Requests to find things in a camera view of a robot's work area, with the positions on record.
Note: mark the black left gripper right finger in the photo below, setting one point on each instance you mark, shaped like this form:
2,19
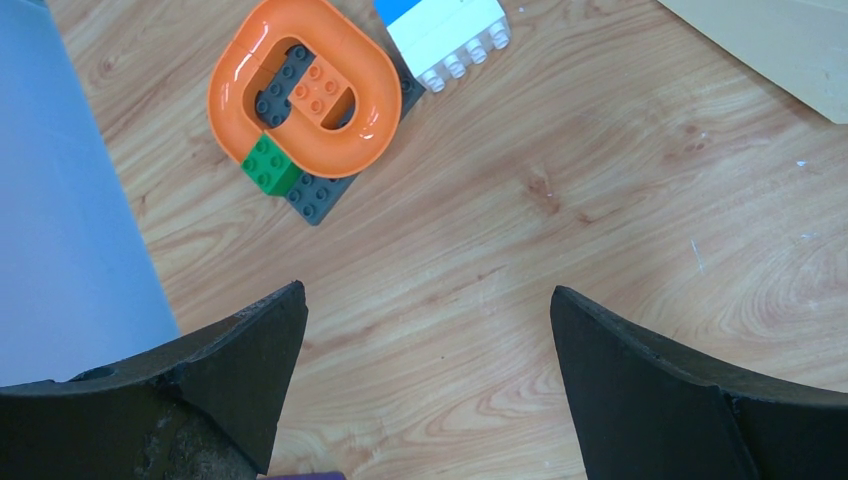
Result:
647,407

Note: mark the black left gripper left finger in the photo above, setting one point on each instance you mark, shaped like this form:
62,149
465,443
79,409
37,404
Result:
203,406

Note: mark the tan paper envelope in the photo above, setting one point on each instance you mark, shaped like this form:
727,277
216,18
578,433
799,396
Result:
800,46

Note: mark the dark grey building plate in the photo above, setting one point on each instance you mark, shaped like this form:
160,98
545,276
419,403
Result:
313,197

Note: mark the green building block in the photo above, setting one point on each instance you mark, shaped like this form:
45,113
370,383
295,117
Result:
270,168

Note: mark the orange curved toy track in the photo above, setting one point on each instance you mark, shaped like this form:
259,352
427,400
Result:
346,107

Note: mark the white and blue building block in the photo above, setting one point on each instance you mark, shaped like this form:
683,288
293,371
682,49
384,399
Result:
439,39

